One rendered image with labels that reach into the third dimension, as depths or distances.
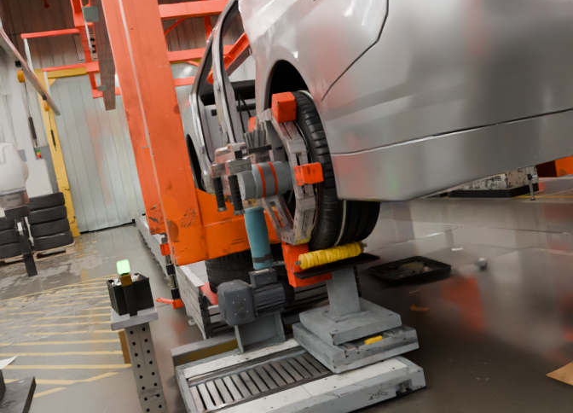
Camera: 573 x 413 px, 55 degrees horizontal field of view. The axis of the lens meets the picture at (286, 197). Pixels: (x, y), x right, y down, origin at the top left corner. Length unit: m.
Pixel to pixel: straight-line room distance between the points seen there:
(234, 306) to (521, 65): 1.58
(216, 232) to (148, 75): 0.78
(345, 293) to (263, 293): 0.41
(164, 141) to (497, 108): 1.60
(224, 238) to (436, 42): 1.56
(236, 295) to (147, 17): 1.32
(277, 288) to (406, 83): 1.37
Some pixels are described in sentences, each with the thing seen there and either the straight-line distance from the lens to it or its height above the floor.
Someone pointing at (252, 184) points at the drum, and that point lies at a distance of 2.16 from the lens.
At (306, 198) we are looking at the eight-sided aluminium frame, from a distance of 2.01.
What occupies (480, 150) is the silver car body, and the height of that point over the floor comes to 0.85.
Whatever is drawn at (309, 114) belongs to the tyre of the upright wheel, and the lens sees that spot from 2.05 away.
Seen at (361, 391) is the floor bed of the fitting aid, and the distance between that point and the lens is 2.07.
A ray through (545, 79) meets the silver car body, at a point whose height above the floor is 0.99.
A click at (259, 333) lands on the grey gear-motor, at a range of 2.72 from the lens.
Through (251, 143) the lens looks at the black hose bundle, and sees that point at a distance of 2.03.
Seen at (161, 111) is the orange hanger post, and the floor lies 1.24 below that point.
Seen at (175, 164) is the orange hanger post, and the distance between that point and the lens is 2.61.
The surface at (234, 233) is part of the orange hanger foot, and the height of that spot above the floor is 0.62.
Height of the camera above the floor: 0.92
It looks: 4 degrees down
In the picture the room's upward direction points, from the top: 11 degrees counter-clockwise
